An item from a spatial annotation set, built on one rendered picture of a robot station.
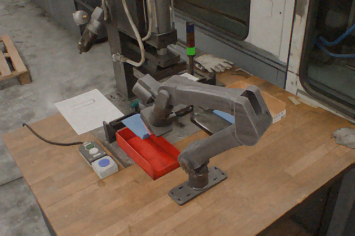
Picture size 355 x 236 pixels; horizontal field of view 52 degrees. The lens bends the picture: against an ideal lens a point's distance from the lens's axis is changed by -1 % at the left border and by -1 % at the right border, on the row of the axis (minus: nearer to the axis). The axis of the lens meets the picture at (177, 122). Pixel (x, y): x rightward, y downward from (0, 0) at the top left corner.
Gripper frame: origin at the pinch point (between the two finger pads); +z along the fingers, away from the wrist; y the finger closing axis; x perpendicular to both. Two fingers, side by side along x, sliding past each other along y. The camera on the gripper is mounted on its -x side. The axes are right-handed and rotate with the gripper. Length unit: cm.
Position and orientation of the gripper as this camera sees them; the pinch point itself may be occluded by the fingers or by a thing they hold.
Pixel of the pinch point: (151, 132)
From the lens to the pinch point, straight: 122.5
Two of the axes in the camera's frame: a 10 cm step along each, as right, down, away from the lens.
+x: -8.0, 3.8, -4.7
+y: -5.4, -7.9, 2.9
